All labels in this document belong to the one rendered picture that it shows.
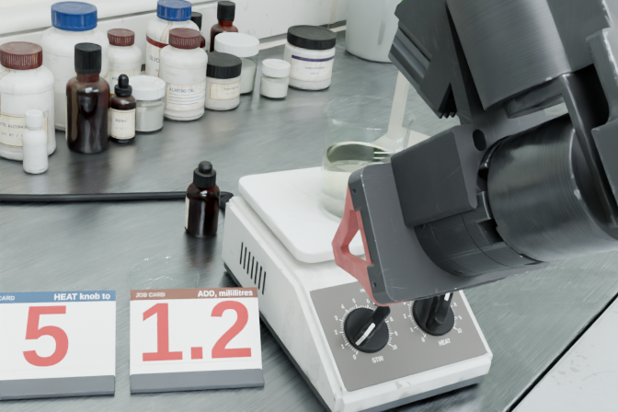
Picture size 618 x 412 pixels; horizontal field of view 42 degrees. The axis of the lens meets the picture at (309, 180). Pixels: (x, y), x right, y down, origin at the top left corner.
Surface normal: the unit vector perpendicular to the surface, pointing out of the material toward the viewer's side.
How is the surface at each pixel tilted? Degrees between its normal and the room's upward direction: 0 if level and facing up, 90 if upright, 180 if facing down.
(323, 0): 90
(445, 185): 90
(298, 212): 0
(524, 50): 75
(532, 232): 116
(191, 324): 40
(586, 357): 0
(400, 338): 30
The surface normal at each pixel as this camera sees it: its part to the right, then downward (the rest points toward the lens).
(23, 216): 0.12, -0.88
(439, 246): -0.73, 0.48
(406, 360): 0.34, -0.54
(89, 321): 0.23, -0.38
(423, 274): 0.43, -0.22
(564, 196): -0.83, 0.29
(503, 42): -0.65, 0.15
